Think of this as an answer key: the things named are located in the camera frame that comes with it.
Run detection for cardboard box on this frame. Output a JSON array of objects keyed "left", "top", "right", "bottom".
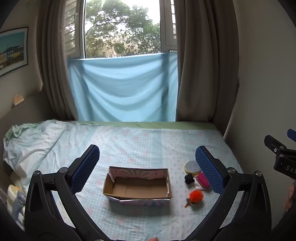
[{"left": 103, "top": 166, "right": 173, "bottom": 207}]

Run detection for orange pom-pom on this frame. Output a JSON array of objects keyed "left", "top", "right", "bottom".
[{"left": 185, "top": 190, "right": 204, "bottom": 208}]

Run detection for person's right hand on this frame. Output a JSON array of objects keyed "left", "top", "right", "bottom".
[{"left": 284, "top": 182, "right": 296, "bottom": 212}]

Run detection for pink fluffy scrunchie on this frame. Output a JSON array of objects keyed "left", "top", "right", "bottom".
[{"left": 196, "top": 172, "right": 211, "bottom": 188}]

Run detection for beige curtain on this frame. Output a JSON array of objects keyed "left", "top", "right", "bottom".
[
  {"left": 37, "top": 0, "right": 86, "bottom": 121},
  {"left": 173, "top": 0, "right": 240, "bottom": 123}
]

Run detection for white textured cloth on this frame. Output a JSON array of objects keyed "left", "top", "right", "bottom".
[{"left": 194, "top": 183, "right": 210, "bottom": 192}]

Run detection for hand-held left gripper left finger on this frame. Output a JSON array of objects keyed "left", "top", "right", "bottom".
[{"left": 24, "top": 145, "right": 104, "bottom": 235}]

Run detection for folded light cloths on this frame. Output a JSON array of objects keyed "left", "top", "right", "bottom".
[{"left": 7, "top": 183, "right": 26, "bottom": 230}]

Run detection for light blue hanging cloth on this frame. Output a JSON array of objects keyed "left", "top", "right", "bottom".
[{"left": 67, "top": 52, "right": 178, "bottom": 122}]

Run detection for green bed sheet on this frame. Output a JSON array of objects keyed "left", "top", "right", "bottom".
[{"left": 76, "top": 120, "right": 218, "bottom": 130}]

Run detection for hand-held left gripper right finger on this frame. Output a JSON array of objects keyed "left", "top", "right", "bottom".
[{"left": 195, "top": 146, "right": 272, "bottom": 232}]

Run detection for framed wall poster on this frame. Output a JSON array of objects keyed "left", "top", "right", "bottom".
[{"left": 0, "top": 27, "right": 28, "bottom": 77}]

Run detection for checked floral blanket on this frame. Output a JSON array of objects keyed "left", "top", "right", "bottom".
[{"left": 28, "top": 120, "right": 245, "bottom": 241}]

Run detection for glass window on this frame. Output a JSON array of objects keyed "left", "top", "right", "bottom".
[{"left": 65, "top": 0, "right": 178, "bottom": 58}]

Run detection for round glittery puff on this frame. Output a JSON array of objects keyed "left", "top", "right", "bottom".
[{"left": 184, "top": 160, "right": 202, "bottom": 174}]

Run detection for crumpled pale duvet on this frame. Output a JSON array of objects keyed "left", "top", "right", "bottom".
[{"left": 3, "top": 119, "right": 70, "bottom": 183}]

